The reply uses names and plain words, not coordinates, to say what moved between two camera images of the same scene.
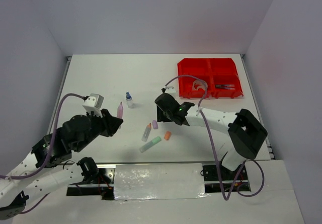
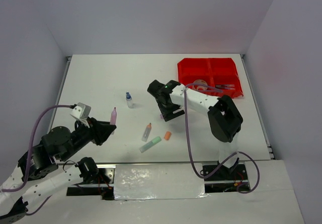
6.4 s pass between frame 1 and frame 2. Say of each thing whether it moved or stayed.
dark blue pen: stayed
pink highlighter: moved
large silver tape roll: stayed
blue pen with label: stayed
